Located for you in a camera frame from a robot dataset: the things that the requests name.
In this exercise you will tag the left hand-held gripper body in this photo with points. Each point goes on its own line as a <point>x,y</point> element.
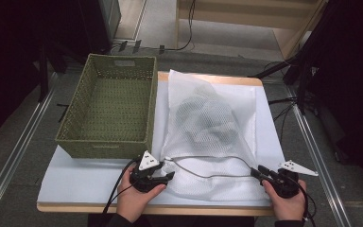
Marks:
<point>148,179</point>

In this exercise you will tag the white mesh laundry bag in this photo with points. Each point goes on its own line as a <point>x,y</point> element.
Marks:
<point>201,189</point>

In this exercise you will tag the metal floor rail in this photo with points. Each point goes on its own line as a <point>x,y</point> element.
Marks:
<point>315,151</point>
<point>19,142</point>

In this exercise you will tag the green woven basket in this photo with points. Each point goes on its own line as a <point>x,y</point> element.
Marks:
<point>116,110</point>

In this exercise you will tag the white table sheet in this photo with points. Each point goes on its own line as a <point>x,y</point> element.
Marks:
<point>75,183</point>

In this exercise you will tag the wooden platform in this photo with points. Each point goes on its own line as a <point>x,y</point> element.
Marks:
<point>233,12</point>

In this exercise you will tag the person's right hand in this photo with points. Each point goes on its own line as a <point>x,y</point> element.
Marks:
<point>283,205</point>

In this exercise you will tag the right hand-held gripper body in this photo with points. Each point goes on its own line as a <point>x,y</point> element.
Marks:
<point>285,186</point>

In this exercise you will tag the person's left hand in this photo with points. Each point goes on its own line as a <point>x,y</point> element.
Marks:
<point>135,201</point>

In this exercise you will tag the black cabinet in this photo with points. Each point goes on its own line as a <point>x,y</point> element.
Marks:
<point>100,22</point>

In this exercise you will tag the dark curtain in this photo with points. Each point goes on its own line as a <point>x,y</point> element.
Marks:
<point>9,63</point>
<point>353,78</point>

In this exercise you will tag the black metal stand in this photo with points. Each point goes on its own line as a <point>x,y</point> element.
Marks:
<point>302,82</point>

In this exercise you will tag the blue denim jeans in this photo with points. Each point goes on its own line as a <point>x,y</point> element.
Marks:
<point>201,119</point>

